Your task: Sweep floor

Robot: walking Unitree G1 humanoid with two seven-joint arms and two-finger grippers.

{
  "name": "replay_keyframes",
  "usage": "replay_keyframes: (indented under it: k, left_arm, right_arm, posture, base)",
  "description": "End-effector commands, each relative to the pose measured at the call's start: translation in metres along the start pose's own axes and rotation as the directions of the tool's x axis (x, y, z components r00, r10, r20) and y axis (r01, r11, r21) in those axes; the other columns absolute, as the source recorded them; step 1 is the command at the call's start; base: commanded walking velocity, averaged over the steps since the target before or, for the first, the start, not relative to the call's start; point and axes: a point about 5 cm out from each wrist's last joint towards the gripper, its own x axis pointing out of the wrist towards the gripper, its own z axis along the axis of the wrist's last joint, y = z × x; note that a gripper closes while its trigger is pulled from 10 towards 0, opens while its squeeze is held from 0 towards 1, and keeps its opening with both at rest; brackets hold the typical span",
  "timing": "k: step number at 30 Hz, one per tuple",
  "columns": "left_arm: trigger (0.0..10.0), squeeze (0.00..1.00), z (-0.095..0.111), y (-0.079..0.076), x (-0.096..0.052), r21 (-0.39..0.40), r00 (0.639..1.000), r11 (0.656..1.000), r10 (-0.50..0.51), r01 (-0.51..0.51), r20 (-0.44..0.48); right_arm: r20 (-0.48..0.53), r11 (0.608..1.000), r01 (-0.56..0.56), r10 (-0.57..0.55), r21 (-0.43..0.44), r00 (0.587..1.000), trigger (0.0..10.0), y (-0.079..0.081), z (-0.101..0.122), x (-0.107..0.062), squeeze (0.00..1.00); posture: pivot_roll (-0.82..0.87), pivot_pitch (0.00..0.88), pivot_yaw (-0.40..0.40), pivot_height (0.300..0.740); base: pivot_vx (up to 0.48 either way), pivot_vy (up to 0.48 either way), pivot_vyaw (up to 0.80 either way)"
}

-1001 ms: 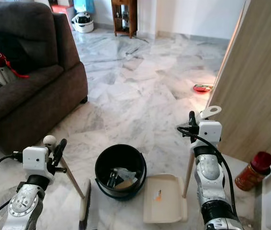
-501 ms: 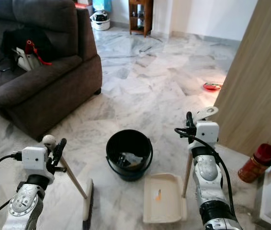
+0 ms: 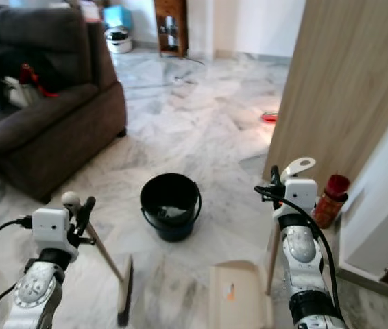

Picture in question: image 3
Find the red ribbon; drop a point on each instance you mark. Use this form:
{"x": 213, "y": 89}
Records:
{"x": 31, "y": 77}

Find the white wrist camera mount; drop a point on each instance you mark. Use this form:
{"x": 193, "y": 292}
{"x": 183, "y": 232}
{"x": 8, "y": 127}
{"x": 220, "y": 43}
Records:
{"x": 300, "y": 192}
{"x": 50, "y": 226}

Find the dark brown sofa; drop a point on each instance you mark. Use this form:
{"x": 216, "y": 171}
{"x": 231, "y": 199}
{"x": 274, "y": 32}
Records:
{"x": 50, "y": 130}

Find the white rice cooker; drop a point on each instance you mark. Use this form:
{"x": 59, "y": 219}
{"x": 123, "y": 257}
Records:
{"x": 119, "y": 41}

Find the white pouch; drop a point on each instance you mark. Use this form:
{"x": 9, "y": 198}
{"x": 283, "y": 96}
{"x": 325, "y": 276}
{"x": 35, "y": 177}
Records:
{"x": 16, "y": 92}

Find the black plastic bucket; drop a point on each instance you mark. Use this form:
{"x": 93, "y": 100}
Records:
{"x": 170, "y": 202}

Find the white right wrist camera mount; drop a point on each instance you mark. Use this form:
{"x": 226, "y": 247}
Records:
{"x": 300, "y": 192}

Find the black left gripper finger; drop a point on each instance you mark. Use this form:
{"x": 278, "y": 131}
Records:
{"x": 85, "y": 208}

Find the red jar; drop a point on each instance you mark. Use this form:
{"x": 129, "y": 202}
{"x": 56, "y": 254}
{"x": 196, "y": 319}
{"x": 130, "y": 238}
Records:
{"x": 331, "y": 202}

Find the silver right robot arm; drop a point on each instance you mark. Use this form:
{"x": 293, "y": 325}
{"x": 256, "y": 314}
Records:
{"x": 300, "y": 253}

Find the light wooden door panel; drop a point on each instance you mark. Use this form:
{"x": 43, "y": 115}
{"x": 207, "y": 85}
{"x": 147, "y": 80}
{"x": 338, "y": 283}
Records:
{"x": 338, "y": 75}

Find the red bowl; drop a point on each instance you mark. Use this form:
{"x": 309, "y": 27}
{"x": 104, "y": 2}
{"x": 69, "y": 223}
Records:
{"x": 269, "y": 117}

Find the brown wooden cabinet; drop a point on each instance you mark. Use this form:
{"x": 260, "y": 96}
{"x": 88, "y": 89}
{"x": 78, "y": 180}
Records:
{"x": 170, "y": 24}

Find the blue box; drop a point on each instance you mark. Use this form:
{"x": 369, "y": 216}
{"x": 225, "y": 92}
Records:
{"x": 117, "y": 15}

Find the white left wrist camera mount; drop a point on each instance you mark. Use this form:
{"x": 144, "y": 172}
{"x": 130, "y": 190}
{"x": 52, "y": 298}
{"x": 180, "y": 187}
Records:
{"x": 50, "y": 226}

